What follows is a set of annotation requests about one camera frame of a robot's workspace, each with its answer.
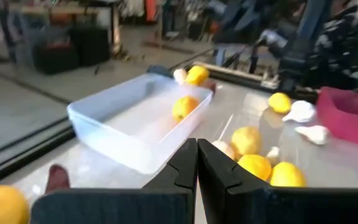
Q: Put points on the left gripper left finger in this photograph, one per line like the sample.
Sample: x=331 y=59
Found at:
x=179 y=174

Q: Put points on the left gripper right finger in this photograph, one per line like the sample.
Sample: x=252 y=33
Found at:
x=222 y=186

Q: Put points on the large white garlic bulb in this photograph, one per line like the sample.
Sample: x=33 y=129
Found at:
x=301 y=111

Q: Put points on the red dish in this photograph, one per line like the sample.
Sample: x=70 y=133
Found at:
x=57 y=179

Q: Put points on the pink plastic bin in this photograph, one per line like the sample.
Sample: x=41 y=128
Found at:
x=346 y=121

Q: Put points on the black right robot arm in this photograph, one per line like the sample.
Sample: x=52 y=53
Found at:
x=294 y=71

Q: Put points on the clear plastic bin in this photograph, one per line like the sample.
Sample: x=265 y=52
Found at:
x=120 y=124

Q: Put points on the black equipment case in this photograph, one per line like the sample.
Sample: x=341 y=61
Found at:
x=92 y=46
x=57 y=59

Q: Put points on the wooden workbench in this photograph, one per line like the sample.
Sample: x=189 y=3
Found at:
x=57 y=10

